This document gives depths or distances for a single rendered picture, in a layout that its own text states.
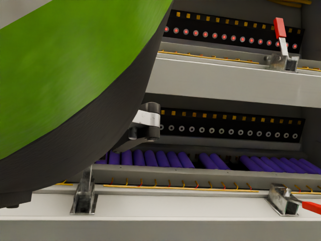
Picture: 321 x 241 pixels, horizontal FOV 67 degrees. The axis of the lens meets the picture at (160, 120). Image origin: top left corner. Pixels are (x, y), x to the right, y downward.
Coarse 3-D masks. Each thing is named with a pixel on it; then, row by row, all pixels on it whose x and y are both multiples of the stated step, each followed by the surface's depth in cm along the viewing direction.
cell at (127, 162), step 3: (129, 150) 43; (123, 153) 41; (126, 153) 41; (129, 153) 41; (123, 156) 40; (126, 156) 40; (129, 156) 40; (123, 159) 39; (126, 159) 39; (129, 159) 39; (123, 162) 38; (126, 162) 38; (129, 162) 38; (132, 162) 40
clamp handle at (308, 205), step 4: (284, 192) 33; (288, 192) 32; (284, 196) 33; (288, 196) 33; (288, 200) 32; (292, 200) 31; (296, 200) 31; (300, 200) 31; (300, 204) 30; (304, 204) 29; (308, 204) 28; (312, 204) 28; (316, 204) 28; (304, 208) 29; (308, 208) 28; (312, 208) 28; (316, 208) 27; (320, 208) 27; (316, 212) 27; (320, 212) 27
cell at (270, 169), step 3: (252, 156) 46; (255, 156) 46; (252, 159) 46; (255, 159) 45; (258, 159) 45; (255, 162) 45; (258, 162) 44; (261, 162) 44; (258, 165) 44; (261, 165) 43; (264, 165) 43; (267, 165) 43; (264, 168) 42; (267, 168) 42; (270, 168) 42; (267, 171) 41; (270, 171) 41; (273, 171) 41
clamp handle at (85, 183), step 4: (88, 168) 30; (84, 172) 29; (88, 172) 29; (84, 176) 29; (88, 176) 29; (84, 180) 29; (88, 180) 29; (84, 184) 29; (88, 184) 29; (84, 188) 29; (88, 188) 29
